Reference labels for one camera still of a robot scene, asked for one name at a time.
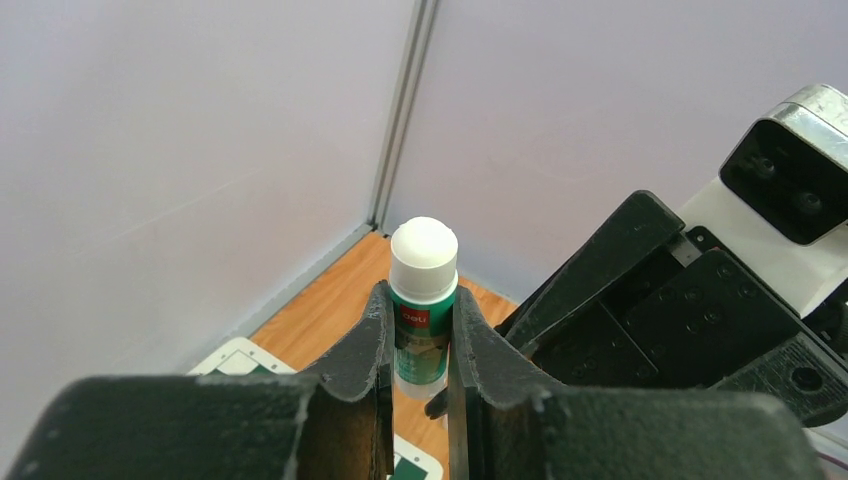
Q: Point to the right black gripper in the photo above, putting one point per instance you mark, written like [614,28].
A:
[644,304]

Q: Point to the green white glue stick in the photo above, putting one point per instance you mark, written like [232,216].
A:
[423,279]

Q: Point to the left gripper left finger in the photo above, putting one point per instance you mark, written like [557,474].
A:
[332,420]

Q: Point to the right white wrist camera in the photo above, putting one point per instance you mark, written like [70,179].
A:
[779,200]

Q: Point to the aluminium frame rail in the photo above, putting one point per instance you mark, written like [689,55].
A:
[413,58]

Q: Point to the green white chessboard mat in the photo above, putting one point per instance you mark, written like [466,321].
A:
[240,356]

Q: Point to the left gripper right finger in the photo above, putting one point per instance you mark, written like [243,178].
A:
[510,420]

